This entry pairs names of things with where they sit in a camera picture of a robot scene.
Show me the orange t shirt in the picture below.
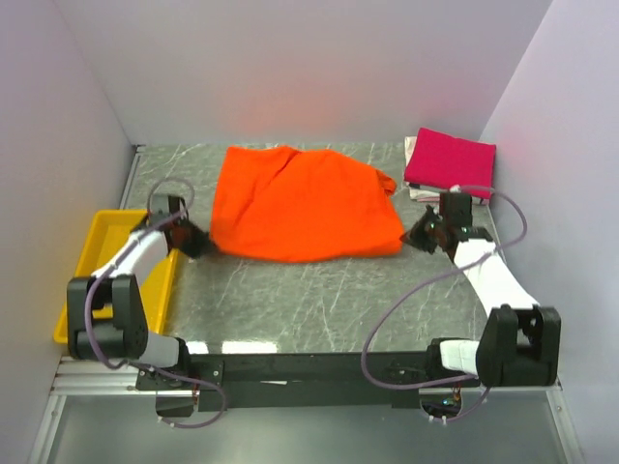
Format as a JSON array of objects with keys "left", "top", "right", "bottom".
[{"left": 210, "top": 146, "right": 404, "bottom": 263}]

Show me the folded magenta t shirt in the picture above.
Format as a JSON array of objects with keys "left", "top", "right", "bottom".
[{"left": 403, "top": 127, "right": 498, "bottom": 201}]

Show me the black base beam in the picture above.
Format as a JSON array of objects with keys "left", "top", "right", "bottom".
[{"left": 135, "top": 353, "right": 420, "bottom": 418}]

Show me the aluminium frame rail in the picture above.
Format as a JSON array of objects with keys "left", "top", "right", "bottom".
[{"left": 53, "top": 352, "right": 562, "bottom": 395}]

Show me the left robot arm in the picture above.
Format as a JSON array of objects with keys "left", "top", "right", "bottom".
[{"left": 67, "top": 193, "right": 215, "bottom": 389}]

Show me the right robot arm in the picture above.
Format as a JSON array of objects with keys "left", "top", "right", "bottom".
[{"left": 401, "top": 191, "right": 561, "bottom": 387}]

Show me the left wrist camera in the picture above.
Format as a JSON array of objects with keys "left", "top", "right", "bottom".
[{"left": 147, "top": 193, "right": 186, "bottom": 217}]

